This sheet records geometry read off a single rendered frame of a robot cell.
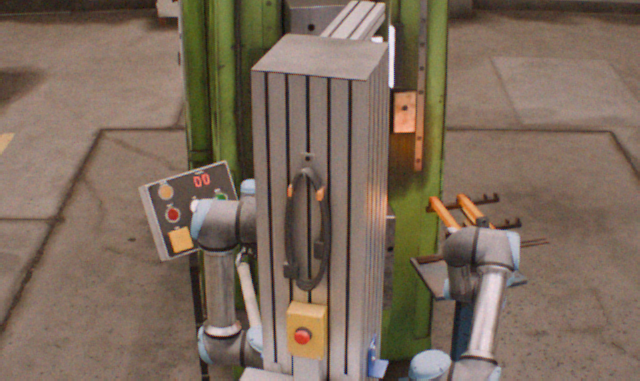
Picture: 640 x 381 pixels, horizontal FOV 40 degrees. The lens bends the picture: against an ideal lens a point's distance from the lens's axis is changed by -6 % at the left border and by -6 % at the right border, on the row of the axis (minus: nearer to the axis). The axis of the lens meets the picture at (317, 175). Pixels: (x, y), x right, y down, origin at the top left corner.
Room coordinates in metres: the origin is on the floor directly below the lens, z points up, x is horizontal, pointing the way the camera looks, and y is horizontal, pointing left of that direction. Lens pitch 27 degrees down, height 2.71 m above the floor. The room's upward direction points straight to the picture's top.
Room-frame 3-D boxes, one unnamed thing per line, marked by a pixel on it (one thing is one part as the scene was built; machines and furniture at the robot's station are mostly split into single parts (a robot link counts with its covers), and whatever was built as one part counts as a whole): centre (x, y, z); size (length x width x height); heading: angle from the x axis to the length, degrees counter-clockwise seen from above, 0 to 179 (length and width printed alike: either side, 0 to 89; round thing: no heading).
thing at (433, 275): (3.09, -0.60, 0.70); 0.40 x 0.30 x 0.02; 105
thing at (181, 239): (2.83, 0.49, 1.01); 0.07 x 0.05 x 0.07; 125
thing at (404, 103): (3.36, -0.34, 1.27); 0.09 x 0.02 x 0.17; 100
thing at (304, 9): (3.39, -0.06, 1.56); 0.42 x 0.39 x 0.40; 10
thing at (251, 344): (2.22, 0.16, 0.98); 0.13 x 0.12 x 0.14; 82
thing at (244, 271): (3.02, 0.27, 0.62); 0.44 x 0.05 x 0.05; 10
